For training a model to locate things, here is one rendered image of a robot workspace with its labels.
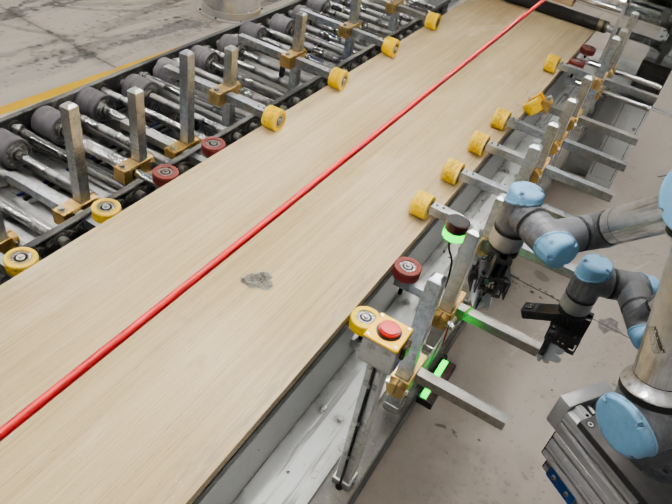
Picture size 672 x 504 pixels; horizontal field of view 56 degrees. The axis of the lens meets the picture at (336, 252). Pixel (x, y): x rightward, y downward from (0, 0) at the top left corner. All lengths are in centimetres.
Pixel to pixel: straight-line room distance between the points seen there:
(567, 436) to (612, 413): 34
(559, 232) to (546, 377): 170
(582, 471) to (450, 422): 115
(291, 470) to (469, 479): 101
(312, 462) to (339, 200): 80
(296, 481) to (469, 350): 145
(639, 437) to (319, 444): 83
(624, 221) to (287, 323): 79
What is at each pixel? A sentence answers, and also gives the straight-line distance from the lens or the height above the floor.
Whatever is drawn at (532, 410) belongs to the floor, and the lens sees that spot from 280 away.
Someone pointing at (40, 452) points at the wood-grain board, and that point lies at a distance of 139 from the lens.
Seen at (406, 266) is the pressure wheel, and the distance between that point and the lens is 178.
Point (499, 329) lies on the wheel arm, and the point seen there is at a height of 86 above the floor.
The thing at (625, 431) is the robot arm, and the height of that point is 121.
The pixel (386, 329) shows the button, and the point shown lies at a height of 123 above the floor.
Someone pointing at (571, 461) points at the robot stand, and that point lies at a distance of 157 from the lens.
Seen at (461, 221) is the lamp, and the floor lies 115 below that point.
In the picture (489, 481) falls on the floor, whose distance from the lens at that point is 254.
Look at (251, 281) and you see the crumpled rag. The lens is 165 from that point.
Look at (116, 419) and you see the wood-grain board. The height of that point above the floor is 90.
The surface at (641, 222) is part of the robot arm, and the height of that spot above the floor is 142.
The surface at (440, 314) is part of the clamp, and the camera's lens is 173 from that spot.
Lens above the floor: 205
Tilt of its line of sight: 40 degrees down
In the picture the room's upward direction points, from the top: 11 degrees clockwise
